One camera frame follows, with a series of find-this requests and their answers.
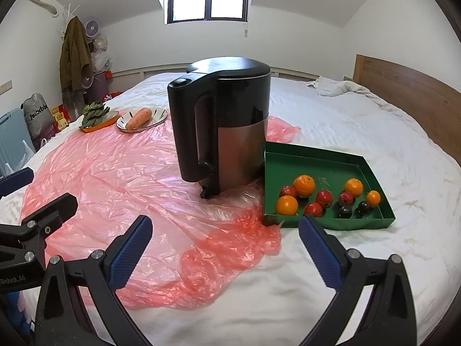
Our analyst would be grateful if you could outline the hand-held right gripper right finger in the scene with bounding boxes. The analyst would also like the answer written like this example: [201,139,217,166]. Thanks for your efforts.
[298,215,417,346]

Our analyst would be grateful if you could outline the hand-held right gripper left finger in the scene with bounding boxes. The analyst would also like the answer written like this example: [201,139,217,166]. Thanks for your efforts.
[34,215,154,346]

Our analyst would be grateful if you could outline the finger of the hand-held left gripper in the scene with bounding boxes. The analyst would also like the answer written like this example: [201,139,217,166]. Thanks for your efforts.
[0,168,35,197]
[20,193,79,246]

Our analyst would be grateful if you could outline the green tray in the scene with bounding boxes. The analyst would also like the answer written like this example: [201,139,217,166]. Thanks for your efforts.
[262,142,396,231]

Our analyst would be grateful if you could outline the person's left hand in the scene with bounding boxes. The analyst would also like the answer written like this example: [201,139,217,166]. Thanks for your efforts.
[7,292,35,336]

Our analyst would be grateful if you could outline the pink plastic sheet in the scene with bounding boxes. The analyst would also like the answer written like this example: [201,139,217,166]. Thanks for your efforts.
[20,115,301,311]

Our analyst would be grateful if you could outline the grey printed bag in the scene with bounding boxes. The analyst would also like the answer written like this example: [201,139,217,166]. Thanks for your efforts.
[22,93,54,139]

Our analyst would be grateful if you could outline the yellow and red boxes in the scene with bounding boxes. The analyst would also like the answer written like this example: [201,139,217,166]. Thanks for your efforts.
[50,104,73,130]

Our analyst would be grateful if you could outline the green leafy vegetable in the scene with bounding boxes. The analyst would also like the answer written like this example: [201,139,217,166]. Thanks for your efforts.
[80,101,110,129]

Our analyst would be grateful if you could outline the orange plate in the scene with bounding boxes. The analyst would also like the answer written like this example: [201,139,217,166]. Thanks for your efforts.
[79,110,119,133]

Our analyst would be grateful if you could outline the white bed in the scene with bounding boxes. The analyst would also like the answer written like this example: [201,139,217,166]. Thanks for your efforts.
[0,67,461,346]

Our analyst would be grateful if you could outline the grey bin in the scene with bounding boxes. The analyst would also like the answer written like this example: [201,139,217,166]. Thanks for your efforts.
[88,70,110,98]

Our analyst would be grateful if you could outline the carrot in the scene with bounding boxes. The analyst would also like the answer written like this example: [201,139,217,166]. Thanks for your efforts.
[125,108,152,130]

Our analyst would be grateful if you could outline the white striped plate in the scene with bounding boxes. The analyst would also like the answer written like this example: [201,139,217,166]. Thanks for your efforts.
[116,108,168,133]

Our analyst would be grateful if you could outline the black and steel electric kettle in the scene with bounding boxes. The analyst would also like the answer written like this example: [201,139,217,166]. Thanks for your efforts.
[167,57,271,200]

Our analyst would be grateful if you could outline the brown hanging coat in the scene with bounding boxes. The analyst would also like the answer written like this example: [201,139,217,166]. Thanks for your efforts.
[59,16,92,119]

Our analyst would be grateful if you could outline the white hanging plastic bags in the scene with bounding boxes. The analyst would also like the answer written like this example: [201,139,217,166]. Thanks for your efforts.
[92,34,113,73]

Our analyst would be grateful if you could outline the crumpled white blanket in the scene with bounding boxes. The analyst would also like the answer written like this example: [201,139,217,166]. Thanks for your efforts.
[303,76,382,98]

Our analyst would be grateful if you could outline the white coat rack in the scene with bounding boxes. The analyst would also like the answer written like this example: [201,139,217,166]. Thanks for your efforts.
[61,3,80,20]

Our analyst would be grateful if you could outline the wooden headboard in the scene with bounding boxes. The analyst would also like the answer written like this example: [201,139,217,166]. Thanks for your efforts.
[352,54,461,159]

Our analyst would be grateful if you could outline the white wall pipe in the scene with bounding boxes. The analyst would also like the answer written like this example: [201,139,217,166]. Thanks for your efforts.
[21,0,59,18]

